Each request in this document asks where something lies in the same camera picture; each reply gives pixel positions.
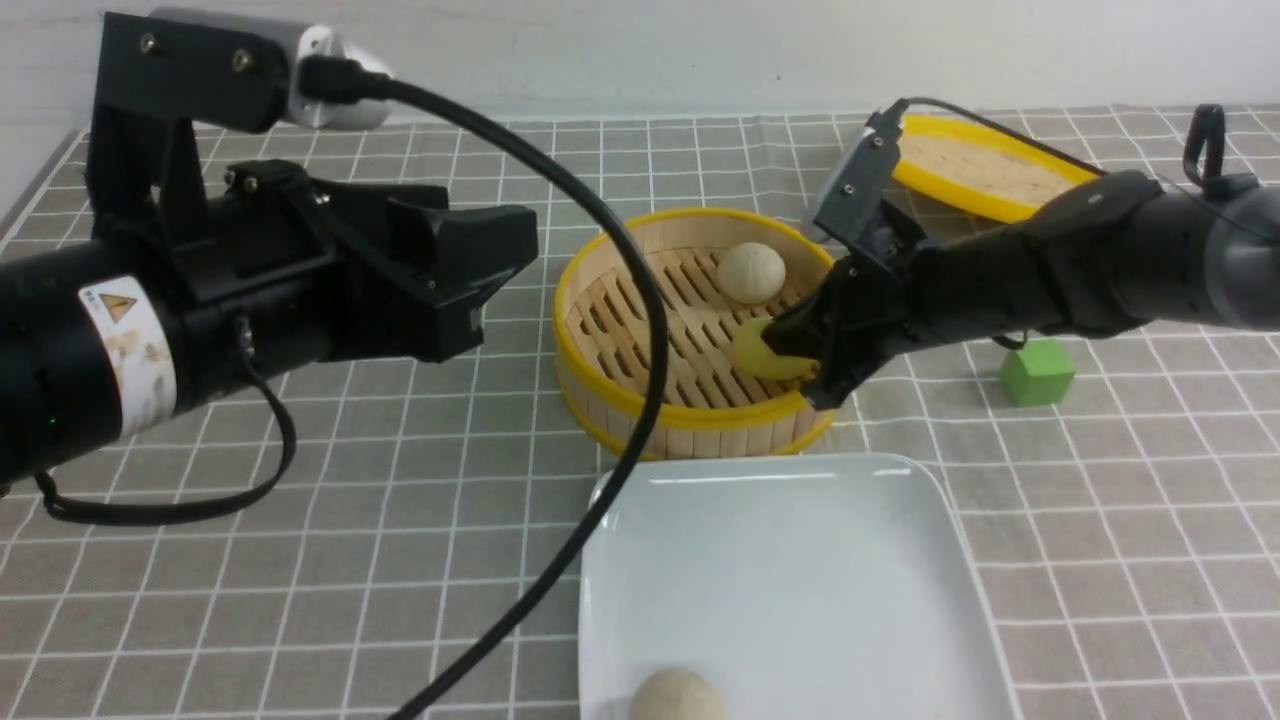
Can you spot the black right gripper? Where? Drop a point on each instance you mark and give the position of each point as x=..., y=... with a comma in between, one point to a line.
x=885, y=299

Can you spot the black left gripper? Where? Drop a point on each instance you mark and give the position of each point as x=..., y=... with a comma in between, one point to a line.
x=386, y=270

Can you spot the yellow steamed bun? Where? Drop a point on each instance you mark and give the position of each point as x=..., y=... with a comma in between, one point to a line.
x=751, y=355

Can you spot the white steamed bun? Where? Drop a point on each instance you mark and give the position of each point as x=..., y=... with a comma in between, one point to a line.
x=751, y=273
x=676, y=693

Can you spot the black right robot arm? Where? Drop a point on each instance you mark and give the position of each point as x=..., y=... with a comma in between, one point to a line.
x=1105, y=258

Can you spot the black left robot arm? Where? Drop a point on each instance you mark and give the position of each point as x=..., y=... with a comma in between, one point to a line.
x=108, y=338

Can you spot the white square plate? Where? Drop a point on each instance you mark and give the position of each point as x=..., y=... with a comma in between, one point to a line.
x=824, y=586

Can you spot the yellow rimmed bamboo steamer basket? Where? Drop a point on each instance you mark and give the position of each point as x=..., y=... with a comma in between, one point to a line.
x=603, y=357

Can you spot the green wooden cube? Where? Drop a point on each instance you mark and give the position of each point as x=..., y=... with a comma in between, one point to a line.
x=1038, y=374

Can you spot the yellow rimmed steamer lid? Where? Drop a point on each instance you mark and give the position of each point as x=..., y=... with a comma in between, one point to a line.
x=980, y=170

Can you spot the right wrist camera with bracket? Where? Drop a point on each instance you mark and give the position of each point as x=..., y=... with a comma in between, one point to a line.
x=846, y=204

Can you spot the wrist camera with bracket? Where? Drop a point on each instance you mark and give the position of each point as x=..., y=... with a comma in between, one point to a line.
x=846, y=204
x=162, y=73

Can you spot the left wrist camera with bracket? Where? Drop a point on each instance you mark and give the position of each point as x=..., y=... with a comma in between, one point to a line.
x=162, y=73

